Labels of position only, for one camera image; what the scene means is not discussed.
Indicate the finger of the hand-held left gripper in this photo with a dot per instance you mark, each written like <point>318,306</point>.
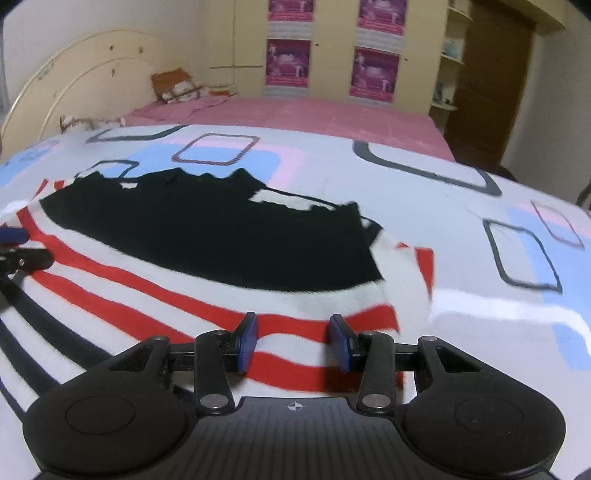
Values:
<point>32,259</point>
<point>13,235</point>

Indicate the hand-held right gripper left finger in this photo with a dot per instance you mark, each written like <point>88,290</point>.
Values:
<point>249,341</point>

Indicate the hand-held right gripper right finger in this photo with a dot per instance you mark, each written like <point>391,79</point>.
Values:
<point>339,341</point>

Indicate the striped knit sweater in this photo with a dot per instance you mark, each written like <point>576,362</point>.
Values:
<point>194,240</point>

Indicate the brown white patterned pillow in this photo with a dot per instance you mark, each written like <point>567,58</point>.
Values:
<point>87,123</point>

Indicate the printed blanket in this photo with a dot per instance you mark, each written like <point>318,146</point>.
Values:
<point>485,323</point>

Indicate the cream round headboard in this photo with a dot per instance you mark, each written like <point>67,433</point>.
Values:
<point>69,78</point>

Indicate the pink bed sheet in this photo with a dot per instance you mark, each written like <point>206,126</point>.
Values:
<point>323,120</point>

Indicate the orange patterned pillow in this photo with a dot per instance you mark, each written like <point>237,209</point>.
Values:
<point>180,85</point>

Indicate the cream corner shelf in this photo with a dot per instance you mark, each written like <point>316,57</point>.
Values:
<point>450,69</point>

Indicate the cream wardrobe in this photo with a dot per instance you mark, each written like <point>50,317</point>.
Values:
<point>332,41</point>

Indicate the brown wooden door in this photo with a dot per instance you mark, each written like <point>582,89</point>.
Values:
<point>494,83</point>

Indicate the light blue shelf ornament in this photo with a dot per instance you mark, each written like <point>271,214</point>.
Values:
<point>453,47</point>

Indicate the purple wall poster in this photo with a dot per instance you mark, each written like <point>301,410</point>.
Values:
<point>291,9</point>
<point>287,64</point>
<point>374,74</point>
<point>382,14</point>

